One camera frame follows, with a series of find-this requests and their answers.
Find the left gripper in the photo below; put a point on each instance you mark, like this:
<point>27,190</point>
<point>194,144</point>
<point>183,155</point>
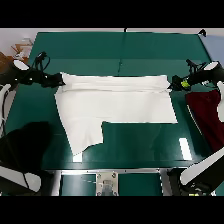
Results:
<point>53,80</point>

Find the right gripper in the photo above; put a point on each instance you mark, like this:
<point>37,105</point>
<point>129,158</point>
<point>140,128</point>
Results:
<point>178,83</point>

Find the white T-shirt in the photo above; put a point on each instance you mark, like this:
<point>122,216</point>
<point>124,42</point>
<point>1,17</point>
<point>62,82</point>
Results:
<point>113,103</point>

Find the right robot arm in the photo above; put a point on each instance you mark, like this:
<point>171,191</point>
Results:
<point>209,74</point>

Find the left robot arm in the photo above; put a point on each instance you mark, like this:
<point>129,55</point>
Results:
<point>20,74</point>

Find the dark red garment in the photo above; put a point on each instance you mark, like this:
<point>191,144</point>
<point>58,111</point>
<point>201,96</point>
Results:
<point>208,113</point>

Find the silver frame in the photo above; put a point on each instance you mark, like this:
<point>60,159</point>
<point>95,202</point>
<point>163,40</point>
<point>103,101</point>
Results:
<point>106,183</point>

